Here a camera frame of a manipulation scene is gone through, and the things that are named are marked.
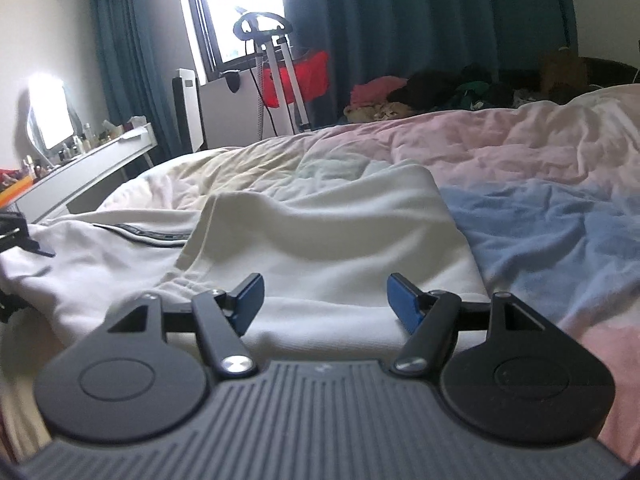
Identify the white zip-up jacket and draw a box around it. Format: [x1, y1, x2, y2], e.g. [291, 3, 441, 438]
[1, 158, 487, 360]

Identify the dark green clothes pile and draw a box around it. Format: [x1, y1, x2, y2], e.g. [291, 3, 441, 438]
[386, 64, 514, 112]

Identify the white dresser desk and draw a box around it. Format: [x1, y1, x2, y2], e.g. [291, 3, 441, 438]
[1, 122, 157, 223]

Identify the lit vanity mirror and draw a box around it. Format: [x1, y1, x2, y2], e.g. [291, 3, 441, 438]
[27, 72, 82, 159]

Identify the pastel pink blue duvet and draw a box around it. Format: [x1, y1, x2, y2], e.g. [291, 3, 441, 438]
[0, 84, 640, 466]

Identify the teal curtain left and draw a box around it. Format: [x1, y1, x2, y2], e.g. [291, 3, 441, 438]
[91, 0, 186, 160]

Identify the teal curtain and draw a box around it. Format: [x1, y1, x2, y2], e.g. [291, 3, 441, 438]
[91, 0, 186, 160]
[283, 0, 578, 127]

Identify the white radiator panel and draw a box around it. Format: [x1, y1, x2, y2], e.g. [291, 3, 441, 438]
[171, 68, 288, 153]

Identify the brown cardboard box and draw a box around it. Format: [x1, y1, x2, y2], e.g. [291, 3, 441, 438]
[540, 47, 588, 96]

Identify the pink garment in pile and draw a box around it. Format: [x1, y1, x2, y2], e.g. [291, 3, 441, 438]
[349, 76, 407, 107]

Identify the window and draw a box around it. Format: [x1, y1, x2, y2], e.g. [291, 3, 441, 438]
[180, 0, 284, 84]

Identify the garment steamer stand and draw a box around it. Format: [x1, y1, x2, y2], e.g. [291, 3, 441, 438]
[233, 9, 311, 134]

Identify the red cloth on stand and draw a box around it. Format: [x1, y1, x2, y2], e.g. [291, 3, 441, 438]
[262, 51, 330, 108]

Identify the teal curtain right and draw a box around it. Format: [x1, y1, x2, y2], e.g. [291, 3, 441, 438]
[283, 0, 578, 127]

